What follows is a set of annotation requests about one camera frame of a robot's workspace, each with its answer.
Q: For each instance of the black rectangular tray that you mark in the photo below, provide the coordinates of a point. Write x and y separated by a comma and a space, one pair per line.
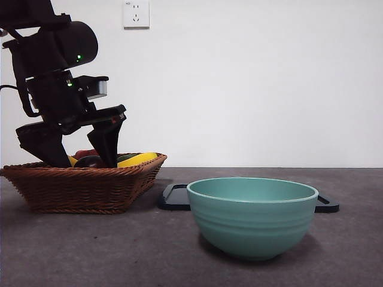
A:
173, 200

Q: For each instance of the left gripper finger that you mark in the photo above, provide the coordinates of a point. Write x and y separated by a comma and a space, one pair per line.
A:
106, 143
48, 149

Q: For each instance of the white wall socket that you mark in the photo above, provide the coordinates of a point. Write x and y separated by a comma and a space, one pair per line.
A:
136, 14

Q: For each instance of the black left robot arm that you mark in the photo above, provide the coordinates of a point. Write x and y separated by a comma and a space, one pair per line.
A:
74, 42

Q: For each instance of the red apple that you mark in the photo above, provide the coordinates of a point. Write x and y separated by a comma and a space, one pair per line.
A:
85, 153

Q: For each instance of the teal ribbed bowl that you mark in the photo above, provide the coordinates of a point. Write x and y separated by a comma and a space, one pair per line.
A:
251, 227

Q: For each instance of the brown wicker basket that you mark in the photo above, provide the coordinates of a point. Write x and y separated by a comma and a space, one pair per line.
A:
80, 191

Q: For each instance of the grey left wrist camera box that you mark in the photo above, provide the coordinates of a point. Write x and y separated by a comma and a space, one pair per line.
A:
101, 89

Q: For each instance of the green vegetable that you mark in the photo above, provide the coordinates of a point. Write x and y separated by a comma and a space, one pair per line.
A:
127, 156

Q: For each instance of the dark purple plum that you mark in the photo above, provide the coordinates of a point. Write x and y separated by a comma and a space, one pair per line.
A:
88, 163

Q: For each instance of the yellow banana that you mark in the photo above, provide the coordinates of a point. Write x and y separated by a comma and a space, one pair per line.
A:
134, 160

